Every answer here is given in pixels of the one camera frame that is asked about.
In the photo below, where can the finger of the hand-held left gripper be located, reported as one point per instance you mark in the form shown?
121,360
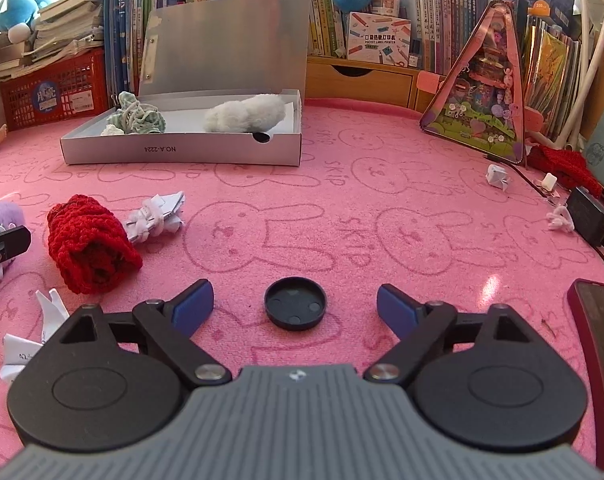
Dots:
12,244

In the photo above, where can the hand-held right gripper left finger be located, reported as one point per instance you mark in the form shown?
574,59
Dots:
194,305

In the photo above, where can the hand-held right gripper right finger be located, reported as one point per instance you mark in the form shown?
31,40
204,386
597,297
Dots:
396,307

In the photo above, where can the purple fuzzy toy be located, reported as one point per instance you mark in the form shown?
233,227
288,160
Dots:
2,215

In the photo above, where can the red knitted hat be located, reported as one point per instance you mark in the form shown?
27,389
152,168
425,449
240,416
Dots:
87,240

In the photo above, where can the white fuzzy paper bundle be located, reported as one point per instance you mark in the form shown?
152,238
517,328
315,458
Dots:
154,217

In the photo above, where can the black round cap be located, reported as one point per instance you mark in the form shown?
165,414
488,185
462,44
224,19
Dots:
295,305

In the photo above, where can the white worksheet paper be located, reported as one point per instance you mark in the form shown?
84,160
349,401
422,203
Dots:
19,355

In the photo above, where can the grey cardboard file box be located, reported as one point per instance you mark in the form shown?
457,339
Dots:
182,152

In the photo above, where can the green striped cloth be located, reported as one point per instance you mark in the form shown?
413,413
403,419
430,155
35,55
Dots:
142,117

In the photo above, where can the white fluffy plush toy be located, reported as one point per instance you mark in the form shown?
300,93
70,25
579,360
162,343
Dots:
242,112

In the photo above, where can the pink rabbit print mat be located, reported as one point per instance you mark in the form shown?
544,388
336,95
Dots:
292,220

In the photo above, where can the small white plug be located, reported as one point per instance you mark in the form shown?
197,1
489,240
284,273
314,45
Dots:
497,177
548,182

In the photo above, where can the red plastic crate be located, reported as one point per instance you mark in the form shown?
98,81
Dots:
72,85

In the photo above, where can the small pink white figure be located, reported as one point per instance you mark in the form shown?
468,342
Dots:
560,217

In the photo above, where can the phone in red case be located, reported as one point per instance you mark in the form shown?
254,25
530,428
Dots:
601,320

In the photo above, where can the black power adapter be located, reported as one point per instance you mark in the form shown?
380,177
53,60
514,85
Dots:
589,215

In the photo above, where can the pink triangular toy house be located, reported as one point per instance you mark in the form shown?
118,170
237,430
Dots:
481,110

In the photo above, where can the red knitted cloth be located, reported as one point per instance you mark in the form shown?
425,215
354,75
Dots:
564,165

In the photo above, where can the wooden drawer organizer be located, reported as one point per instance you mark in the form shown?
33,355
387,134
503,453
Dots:
381,85

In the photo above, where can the stack of paperback books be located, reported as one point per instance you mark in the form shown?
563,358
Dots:
67,20

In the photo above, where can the blue white plush toy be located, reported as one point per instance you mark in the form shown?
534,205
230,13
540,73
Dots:
9,12

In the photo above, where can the row of tall blue books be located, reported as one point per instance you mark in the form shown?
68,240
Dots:
124,35

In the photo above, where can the white printed carton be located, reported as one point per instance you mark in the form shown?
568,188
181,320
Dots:
379,40

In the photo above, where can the colourful picture books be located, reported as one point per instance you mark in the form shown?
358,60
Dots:
551,75

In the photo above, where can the row of shelved books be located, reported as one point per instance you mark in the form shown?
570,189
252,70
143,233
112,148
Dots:
431,30

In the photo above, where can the white printed tub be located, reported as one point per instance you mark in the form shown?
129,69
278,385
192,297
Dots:
385,2

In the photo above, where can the white pipe stand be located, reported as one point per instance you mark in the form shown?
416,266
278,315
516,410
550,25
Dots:
596,55

